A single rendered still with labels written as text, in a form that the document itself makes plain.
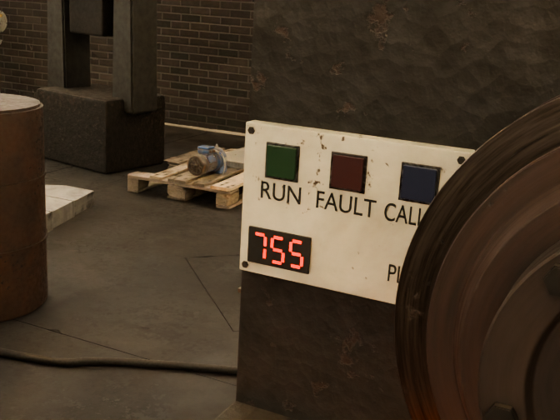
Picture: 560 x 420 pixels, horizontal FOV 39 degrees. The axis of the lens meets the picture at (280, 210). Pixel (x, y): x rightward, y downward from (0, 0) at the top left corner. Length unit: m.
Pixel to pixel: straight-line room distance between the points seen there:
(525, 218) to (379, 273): 0.27
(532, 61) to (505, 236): 0.22
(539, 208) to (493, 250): 0.05
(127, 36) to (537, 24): 5.23
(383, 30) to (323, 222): 0.22
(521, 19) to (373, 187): 0.23
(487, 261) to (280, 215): 0.32
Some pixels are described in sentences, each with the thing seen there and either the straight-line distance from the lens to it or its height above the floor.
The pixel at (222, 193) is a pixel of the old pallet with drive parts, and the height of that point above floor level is 0.10.
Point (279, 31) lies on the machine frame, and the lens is 0.90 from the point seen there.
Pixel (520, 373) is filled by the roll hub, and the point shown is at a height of 1.12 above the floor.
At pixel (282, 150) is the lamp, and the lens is 0.88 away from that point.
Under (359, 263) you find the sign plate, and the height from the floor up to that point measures 1.10.
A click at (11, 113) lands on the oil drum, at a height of 0.87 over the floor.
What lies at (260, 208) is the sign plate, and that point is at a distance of 0.92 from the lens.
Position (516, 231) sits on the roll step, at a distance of 0.65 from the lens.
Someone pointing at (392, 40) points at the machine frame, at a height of 1.34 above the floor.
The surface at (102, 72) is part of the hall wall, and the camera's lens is 8.68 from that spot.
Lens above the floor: 1.39
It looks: 15 degrees down
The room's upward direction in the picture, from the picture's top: 3 degrees clockwise
